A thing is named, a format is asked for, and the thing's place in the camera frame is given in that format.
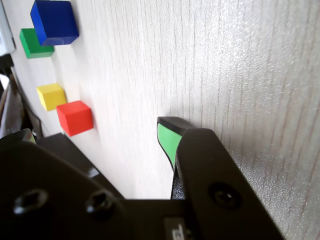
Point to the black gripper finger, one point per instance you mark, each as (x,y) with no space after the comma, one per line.
(42,190)

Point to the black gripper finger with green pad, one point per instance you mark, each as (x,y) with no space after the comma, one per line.
(207,170)

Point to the green wooden cube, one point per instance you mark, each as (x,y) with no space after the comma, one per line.
(31,43)

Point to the red wooden cube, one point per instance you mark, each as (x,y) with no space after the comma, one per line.
(73,117)

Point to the yellow wooden cube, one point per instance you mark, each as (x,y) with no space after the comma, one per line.
(51,96)

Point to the blue wooden cube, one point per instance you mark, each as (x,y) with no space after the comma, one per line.
(53,21)

